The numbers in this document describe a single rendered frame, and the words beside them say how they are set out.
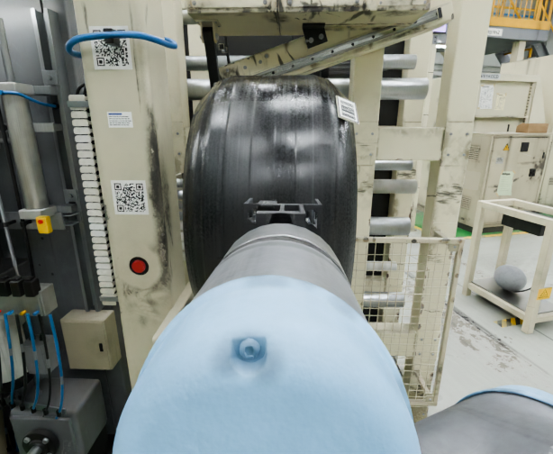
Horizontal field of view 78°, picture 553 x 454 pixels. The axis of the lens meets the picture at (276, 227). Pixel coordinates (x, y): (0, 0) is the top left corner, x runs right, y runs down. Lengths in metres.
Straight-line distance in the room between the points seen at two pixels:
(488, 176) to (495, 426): 4.77
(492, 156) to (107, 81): 4.57
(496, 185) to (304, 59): 4.21
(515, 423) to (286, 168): 0.41
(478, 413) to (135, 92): 0.72
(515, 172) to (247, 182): 4.86
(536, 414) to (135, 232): 0.73
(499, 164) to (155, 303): 4.62
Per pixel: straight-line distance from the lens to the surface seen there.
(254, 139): 0.57
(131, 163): 0.79
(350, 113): 0.63
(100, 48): 0.81
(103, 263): 0.90
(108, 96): 0.80
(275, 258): 0.15
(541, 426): 0.25
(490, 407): 0.27
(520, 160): 5.28
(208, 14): 1.05
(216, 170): 0.55
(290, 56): 1.13
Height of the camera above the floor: 1.37
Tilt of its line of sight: 17 degrees down
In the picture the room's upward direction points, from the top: straight up
